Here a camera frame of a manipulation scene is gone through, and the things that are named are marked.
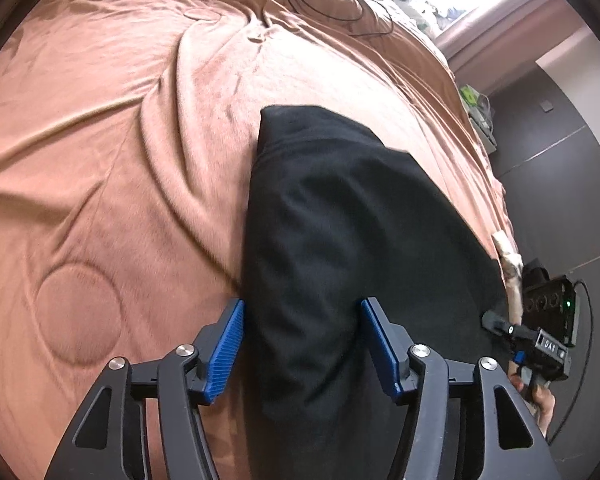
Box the pink curtain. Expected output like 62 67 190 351
432 0 581 77

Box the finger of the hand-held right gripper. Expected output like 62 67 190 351
481 310 537 345

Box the white nightstand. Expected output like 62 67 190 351
459 85 499 154

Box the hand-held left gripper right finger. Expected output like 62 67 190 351
359 297 563 480

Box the black jacket with yellow print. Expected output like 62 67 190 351
240 105 523 480

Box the black floor cable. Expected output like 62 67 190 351
547 279 595 443

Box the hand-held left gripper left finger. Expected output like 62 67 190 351
44 298 246 480

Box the beige mattress edge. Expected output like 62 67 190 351
492 231 526 323

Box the orange-brown blanket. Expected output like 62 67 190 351
0 0 516 480

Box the person's right hand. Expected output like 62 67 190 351
507 362 557 438

